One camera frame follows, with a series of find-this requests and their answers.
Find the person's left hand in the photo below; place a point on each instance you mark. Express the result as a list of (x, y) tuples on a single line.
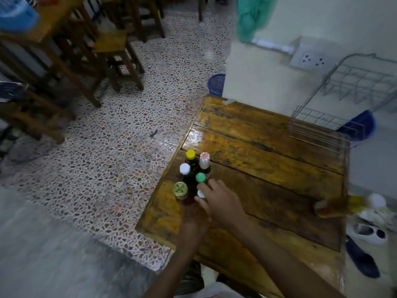
[(194, 221)]

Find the person's right hand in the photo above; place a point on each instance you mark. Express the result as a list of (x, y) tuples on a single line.
[(225, 206)]

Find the person's right middle finger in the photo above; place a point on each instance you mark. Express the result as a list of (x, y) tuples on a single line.
[(214, 185)]

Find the person's right thumb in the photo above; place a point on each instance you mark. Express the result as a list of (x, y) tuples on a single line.
[(203, 205)]

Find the small white cap bottle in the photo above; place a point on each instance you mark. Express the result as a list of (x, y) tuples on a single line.
[(200, 194)]

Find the person's right forearm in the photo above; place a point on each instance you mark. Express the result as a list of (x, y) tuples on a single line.
[(279, 260)]

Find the person's left forearm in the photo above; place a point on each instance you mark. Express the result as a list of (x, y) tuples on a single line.
[(173, 270)]

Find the green cap bottle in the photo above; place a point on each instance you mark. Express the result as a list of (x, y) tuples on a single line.
[(200, 177)]

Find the red white cap bottle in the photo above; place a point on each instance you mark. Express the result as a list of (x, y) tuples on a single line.
[(204, 161)]

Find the gold lid glass jar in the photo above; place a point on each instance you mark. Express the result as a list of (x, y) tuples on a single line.
[(180, 190)]

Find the white cap dark bottle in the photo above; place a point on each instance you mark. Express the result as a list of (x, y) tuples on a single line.
[(185, 169)]

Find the yellow cap sauce bottle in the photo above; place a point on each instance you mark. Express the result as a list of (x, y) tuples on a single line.
[(190, 155)]

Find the person's dark shorts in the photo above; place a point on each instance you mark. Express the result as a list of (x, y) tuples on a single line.
[(194, 279)]

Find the blue plastic basket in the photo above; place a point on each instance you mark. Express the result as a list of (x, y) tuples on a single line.
[(216, 84)]

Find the white sandal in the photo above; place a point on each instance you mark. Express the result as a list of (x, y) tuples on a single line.
[(367, 233)]

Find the blue plastic basin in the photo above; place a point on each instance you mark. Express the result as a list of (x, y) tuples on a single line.
[(363, 124)]

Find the white yellow shoes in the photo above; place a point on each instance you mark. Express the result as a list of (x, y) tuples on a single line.
[(377, 207)]

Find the dark blue sandal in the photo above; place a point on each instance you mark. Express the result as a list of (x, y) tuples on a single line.
[(362, 259)]

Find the wooden chair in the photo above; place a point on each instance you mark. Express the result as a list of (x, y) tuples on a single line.
[(31, 116), (113, 43), (136, 12)]

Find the wooden dining table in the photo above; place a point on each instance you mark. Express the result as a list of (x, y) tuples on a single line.
[(46, 24)]

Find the blue plastic container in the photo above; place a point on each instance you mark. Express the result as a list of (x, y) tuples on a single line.
[(15, 13)]

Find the white wall power outlet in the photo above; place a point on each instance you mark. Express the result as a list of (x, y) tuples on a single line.
[(311, 59)]

